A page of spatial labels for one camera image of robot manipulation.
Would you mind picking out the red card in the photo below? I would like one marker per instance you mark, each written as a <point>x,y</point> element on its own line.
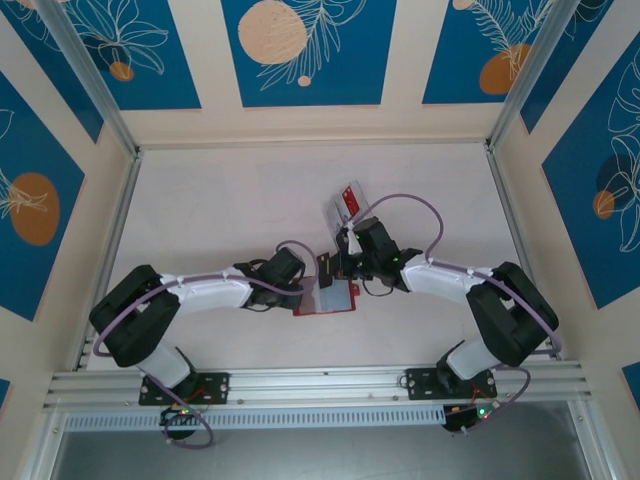
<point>351,200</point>

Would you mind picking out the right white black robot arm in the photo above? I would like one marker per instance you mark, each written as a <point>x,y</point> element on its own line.
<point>440,280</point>

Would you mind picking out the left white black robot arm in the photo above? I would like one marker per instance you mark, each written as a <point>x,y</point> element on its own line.
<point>210,295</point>

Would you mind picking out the clear plastic card box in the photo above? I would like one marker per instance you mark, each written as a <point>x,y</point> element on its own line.
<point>335,215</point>

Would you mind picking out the long aluminium mounting rail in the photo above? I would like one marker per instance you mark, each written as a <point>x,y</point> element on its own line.
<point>325,382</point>

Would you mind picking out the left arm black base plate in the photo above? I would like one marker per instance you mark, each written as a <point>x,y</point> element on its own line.
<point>220,387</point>

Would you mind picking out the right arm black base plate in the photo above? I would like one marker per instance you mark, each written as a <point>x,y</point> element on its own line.
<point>420,385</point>

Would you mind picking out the aluminium side rail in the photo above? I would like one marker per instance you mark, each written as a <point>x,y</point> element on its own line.
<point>522,240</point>
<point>114,250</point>

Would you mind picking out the blue floral wall panel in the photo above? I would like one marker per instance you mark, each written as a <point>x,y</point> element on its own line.
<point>450,50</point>
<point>65,95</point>
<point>360,75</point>
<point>30,150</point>
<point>165,75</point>
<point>590,225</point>

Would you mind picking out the aluminium frame post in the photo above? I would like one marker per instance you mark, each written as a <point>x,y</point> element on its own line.
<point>528,70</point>
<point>90,70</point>

